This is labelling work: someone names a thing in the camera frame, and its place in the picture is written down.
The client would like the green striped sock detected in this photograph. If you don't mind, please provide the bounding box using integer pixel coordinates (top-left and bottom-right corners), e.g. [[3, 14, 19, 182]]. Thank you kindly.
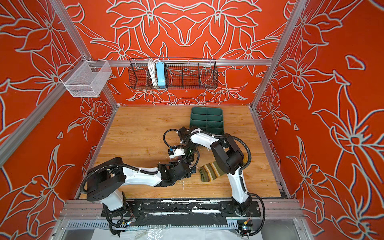
[[199, 162, 226, 183]]

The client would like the green divided plastic tray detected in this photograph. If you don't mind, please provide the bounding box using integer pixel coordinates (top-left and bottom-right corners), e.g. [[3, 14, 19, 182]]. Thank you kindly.
[[190, 107, 224, 135]]

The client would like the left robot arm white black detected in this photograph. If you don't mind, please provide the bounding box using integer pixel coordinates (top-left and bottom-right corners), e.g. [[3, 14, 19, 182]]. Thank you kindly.
[[80, 150, 200, 212]]

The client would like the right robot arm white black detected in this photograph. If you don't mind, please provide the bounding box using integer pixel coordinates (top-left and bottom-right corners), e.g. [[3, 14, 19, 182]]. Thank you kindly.
[[163, 127, 252, 215]]

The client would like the light blue box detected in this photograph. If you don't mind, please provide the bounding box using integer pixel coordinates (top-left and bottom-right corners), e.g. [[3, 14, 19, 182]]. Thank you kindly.
[[156, 62, 166, 88]]

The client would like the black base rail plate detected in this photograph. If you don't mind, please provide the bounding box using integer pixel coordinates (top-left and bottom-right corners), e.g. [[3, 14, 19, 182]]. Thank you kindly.
[[101, 199, 265, 230]]

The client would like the black wire wall basket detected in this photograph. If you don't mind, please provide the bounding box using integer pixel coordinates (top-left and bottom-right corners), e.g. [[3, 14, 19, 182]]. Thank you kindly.
[[129, 57, 219, 90]]

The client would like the white cable bundle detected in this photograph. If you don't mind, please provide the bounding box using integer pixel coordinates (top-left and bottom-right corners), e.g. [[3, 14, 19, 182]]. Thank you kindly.
[[146, 59, 157, 87]]

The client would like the white slotted cable duct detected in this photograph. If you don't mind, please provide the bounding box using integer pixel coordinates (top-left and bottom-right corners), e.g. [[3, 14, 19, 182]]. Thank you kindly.
[[66, 220, 239, 231]]

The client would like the clear mesh wall basket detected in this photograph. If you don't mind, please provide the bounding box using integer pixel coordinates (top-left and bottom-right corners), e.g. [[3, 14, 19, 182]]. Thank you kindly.
[[59, 56, 112, 98]]

